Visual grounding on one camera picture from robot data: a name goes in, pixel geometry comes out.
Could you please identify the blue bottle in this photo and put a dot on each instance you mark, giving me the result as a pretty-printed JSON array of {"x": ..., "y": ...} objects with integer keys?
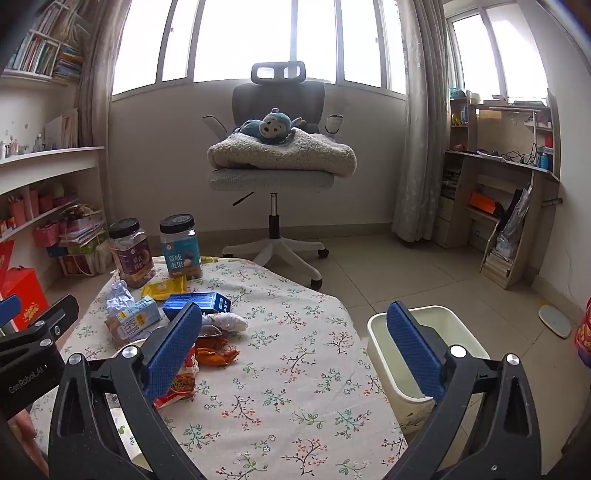
[{"x": 545, "y": 159}]

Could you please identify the beige fleece blanket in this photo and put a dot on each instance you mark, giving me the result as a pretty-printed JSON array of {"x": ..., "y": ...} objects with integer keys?
[{"x": 286, "y": 154}]

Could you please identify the grey office chair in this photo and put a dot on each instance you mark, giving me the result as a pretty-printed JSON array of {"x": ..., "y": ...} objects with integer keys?
[{"x": 277, "y": 92}]

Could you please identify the orange box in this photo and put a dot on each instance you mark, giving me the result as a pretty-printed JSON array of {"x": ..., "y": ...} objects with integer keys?
[{"x": 485, "y": 204}]

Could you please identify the yellow snack packet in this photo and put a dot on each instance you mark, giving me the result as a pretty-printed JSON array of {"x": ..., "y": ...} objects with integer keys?
[{"x": 161, "y": 289}]

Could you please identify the crumpled white paper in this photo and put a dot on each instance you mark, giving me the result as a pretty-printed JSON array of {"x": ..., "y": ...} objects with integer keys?
[{"x": 119, "y": 297}]

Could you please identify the grey curtain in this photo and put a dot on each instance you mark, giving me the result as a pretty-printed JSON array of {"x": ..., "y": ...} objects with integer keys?
[
  {"x": 99, "y": 69},
  {"x": 420, "y": 138}
]

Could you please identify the jar with purple label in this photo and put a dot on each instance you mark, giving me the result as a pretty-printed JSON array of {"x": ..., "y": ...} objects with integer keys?
[{"x": 134, "y": 258}]

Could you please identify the floral tablecloth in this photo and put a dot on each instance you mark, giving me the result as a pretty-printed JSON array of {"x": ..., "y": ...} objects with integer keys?
[{"x": 286, "y": 369}]

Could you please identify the blue label nut jar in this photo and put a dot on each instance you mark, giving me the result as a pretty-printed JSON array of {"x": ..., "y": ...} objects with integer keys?
[{"x": 182, "y": 251}]

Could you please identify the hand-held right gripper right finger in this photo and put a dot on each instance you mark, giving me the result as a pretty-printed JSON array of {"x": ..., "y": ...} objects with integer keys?
[{"x": 413, "y": 350}]

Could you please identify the light blue carton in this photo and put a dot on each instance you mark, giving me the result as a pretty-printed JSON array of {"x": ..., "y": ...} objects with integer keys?
[{"x": 131, "y": 318}]

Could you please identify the white tissue wad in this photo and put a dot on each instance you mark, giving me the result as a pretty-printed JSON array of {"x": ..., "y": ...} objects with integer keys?
[{"x": 228, "y": 321}]

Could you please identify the white shelf unit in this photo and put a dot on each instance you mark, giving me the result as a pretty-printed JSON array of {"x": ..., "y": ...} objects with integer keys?
[{"x": 51, "y": 161}]

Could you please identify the clear plastic bags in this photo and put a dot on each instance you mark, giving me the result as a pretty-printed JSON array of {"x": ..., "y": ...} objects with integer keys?
[{"x": 515, "y": 221}]

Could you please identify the white bathroom scale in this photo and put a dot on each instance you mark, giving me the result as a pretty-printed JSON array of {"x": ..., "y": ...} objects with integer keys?
[{"x": 555, "y": 321}]

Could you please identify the small yellow wrapper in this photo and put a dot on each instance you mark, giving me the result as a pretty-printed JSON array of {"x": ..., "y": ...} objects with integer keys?
[{"x": 208, "y": 260}]

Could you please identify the side window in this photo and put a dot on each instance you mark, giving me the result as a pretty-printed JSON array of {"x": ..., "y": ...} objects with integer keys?
[{"x": 503, "y": 50}]

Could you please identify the blue monkey plush toy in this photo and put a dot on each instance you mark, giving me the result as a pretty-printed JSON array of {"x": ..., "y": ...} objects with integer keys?
[{"x": 272, "y": 127}]

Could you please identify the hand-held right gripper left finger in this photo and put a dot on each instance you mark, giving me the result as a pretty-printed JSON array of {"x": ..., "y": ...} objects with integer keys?
[{"x": 173, "y": 350}]

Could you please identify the red gift box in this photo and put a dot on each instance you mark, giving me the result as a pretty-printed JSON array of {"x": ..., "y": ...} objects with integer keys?
[{"x": 25, "y": 295}]

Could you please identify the white plastic waste bin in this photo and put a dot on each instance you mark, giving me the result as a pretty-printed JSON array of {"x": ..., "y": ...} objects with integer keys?
[{"x": 392, "y": 369}]

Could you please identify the red printed bag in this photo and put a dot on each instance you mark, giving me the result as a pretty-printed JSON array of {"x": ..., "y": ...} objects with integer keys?
[{"x": 584, "y": 332}]

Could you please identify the wide bay window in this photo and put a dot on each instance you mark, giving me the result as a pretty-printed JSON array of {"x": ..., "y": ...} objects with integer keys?
[{"x": 249, "y": 41}]

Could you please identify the wooden desk with hutch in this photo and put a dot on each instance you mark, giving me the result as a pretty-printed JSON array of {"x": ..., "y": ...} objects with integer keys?
[{"x": 512, "y": 184}]

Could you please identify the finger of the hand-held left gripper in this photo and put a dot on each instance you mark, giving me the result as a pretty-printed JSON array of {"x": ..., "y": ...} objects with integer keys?
[
  {"x": 51, "y": 321},
  {"x": 9, "y": 310}
]

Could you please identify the blue cardboard box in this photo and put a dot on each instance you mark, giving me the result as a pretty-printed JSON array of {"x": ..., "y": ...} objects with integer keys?
[{"x": 198, "y": 302}]

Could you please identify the red snack packet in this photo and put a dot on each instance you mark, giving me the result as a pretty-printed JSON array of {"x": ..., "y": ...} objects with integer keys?
[{"x": 182, "y": 385}]

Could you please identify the stack of paper bags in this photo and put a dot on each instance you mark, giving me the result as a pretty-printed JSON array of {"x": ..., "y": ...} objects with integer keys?
[{"x": 85, "y": 240}]

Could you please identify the long orange peel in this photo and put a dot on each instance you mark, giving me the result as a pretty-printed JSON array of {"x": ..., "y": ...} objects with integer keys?
[{"x": 219, "y": 357}]

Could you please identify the row of books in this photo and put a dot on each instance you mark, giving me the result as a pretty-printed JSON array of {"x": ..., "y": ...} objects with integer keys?
[{"x": 39, "y": 53}]

